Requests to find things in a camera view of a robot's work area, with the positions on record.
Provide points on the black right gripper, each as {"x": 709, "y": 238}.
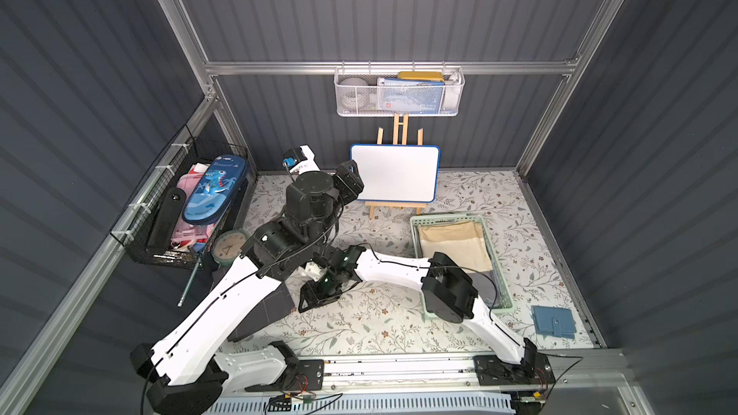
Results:
{"x": 322, "y": 288}

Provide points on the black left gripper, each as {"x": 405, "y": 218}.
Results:
{"x": 349, "y": 180}

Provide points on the dark grey checked pillowcase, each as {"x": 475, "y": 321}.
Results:
{"x": 268, "y": 299}

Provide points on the beige grey striped pillowcase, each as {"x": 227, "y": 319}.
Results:
{"x": 463, "y": 242}

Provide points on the mint green plastic basket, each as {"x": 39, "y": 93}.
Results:
{"x": 505, "y": 303}

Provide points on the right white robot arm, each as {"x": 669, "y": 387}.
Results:
{"x": 447, "y": 290}

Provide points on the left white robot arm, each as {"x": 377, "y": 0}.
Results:
{"x": 185, "y": 372}

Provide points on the teal blue folded cloth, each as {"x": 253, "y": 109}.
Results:
{"x": 554, "y": 321}

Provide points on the blue framed whiteboard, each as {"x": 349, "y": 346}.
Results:
{"x": 397, "y": 173}

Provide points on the white tape roll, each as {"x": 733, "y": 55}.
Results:
{"x": 352, "y": 94}

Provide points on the blue white box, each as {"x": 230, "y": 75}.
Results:
{"x": 409, "y": 97}

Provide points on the green round alarm clock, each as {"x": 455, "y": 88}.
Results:
{"x": 227, "y": 247}

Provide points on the blue shark pencil case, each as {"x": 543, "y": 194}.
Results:
{"x": 215, "y": 191}

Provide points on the yellow flat object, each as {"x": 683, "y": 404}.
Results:
{"x": 422, "y": 76}

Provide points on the silver metal rod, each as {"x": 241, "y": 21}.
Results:
{"x": 191, "y": 279}

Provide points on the black remote-like object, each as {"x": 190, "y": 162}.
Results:
{"x": 166, "y": 220}

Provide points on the white mesh wall basket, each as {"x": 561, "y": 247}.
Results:
{"x": 454, "y": 86}

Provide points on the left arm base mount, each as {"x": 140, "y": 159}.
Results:
{"x": 306, "y": 375}

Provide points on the black wire wall basket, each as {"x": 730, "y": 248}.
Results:
{"x": 182, "y": 165}

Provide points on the small circuit board with wires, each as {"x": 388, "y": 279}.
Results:
{"x": 289, "y": 402}

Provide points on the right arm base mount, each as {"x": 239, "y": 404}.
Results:
{"x": 535, "y": 370}

